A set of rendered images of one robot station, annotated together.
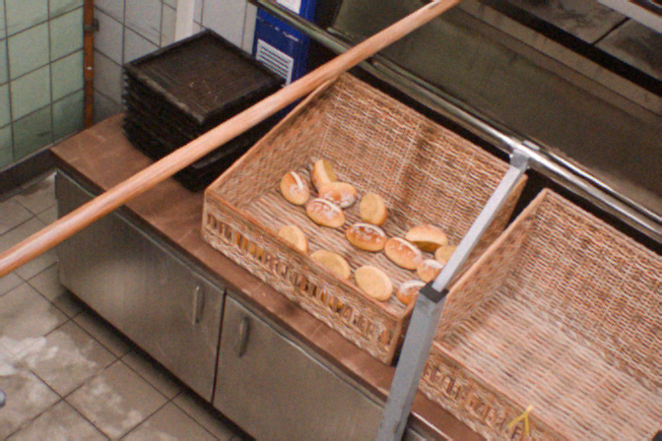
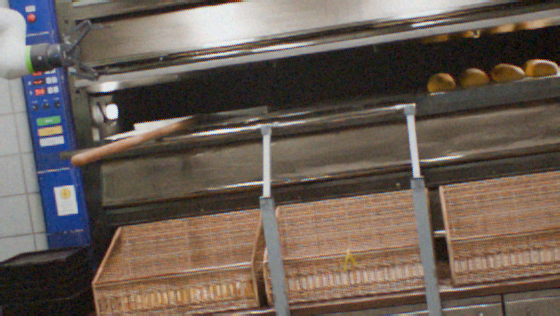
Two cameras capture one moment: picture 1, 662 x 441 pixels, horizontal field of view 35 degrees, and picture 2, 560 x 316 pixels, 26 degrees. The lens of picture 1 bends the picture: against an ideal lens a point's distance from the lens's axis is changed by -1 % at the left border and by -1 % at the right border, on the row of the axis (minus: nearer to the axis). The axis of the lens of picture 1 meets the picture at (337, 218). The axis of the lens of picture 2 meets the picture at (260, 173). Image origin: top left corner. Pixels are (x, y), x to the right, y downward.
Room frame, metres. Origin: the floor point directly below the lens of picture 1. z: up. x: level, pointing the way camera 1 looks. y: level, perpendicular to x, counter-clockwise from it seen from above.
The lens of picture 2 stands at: (-2.19, 1.29, 1.35)
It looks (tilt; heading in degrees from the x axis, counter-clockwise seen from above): 5 degrees down; 337
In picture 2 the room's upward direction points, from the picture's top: 8 degrees counter-clockwise
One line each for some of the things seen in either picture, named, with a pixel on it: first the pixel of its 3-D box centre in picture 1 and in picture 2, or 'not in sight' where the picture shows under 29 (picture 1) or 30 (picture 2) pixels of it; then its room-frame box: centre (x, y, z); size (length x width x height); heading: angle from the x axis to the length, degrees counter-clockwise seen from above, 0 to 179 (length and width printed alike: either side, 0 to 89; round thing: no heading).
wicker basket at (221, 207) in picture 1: (362, 207); (185, 264); (1.85, -0.05, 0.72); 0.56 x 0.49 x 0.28; 60
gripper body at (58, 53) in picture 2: not in sight; (65, 54); (1.72, 0.29, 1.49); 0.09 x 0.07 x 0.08; 59
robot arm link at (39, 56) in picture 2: not in sight; (44, 58); (1.76, 0.35, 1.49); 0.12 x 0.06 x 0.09; 149
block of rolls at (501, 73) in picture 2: not in sight; (489, 74); (1.86, -1.40, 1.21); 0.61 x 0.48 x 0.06; 149
